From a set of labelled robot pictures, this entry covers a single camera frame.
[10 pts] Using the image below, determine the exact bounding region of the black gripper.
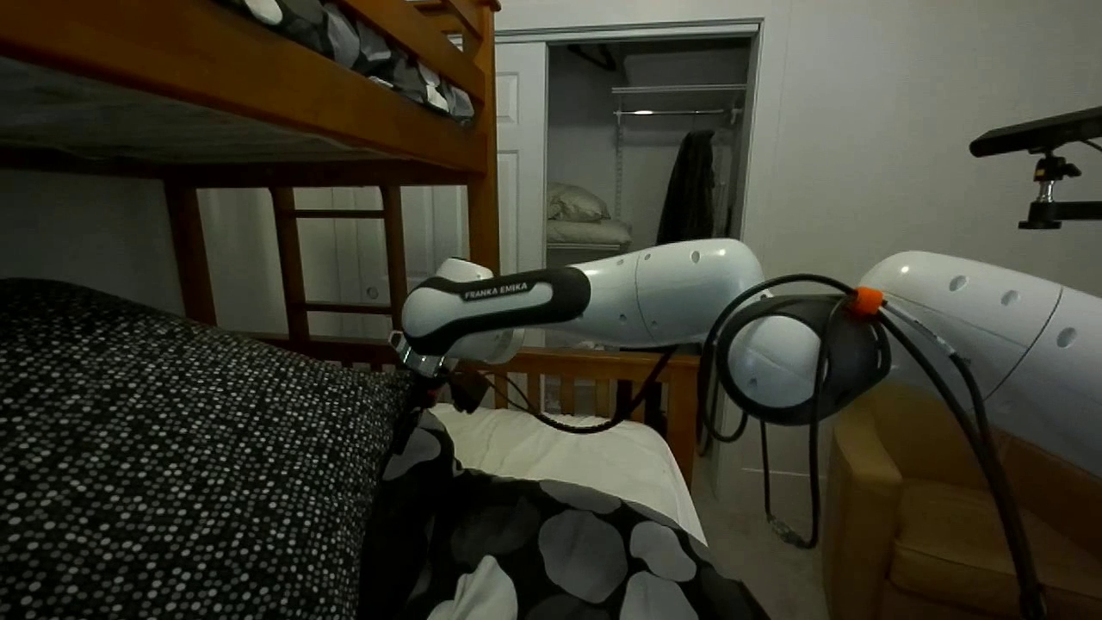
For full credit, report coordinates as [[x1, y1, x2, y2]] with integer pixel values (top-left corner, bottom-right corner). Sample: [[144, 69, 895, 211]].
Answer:
[[430, 359, 495, 418]]

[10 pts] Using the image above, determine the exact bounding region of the black duvet with grey spots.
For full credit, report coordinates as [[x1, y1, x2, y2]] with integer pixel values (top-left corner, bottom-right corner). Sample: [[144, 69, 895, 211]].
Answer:
[[354, 397, 773, 620]]

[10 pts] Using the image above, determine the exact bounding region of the white folded bedding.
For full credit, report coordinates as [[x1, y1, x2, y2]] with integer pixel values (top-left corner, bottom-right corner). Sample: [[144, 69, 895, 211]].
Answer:
[[545, 216, 638, 257]]

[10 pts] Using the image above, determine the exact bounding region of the white pillow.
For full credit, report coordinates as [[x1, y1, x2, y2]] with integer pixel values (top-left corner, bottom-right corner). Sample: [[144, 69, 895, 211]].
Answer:
[[545, 184, 612, 226]]

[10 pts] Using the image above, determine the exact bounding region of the white closet door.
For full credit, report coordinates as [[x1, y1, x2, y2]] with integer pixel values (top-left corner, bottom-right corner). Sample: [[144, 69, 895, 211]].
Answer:
[[494, 39, 555, 282]]

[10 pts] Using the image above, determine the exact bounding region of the dark hanging garment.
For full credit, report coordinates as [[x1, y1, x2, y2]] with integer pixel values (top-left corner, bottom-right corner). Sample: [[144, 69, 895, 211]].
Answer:
[[650, 129, 720, 249]]

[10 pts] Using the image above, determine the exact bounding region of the black white-speckled pillow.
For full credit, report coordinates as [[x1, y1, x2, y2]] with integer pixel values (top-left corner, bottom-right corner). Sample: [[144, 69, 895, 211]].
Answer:
[[0, 280, 422, 620]]

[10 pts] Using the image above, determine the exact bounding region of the white closet shelf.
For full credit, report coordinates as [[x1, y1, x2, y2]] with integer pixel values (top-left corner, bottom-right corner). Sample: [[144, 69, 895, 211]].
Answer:
[[605, 80, 751, 116]]

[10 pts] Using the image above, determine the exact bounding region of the spotted duvet of upper bunk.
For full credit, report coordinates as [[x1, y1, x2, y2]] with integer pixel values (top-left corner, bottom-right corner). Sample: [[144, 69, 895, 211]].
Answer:
[[219, 0, 481, 129]]

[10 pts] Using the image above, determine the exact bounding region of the tan armchair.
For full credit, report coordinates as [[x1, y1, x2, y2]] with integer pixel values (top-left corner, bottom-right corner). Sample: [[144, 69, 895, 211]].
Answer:
[[821, 383, 1102, 620]]

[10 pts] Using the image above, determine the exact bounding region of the orange cable clip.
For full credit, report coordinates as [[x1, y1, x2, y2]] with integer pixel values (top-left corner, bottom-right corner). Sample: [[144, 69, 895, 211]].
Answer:
[[846, 282, 888, 323]]

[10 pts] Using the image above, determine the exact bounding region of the wooden bunk bed frame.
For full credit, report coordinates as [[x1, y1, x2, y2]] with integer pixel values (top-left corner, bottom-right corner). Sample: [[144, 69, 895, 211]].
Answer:
[[0, 0, 708, 486]]

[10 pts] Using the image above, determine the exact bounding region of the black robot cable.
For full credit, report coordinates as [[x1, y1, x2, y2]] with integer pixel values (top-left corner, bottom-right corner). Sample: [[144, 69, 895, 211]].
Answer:
[[476, 269, 1051, 620]]

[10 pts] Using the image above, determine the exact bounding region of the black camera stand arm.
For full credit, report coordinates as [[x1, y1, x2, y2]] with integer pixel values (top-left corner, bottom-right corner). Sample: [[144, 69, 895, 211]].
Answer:
[[1018, 150, 1102, 233]]

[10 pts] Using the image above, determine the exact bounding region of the black stereo camera bar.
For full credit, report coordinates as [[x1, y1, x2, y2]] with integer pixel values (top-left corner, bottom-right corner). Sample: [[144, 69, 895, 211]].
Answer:
[[969, 103, 1102, 162]]

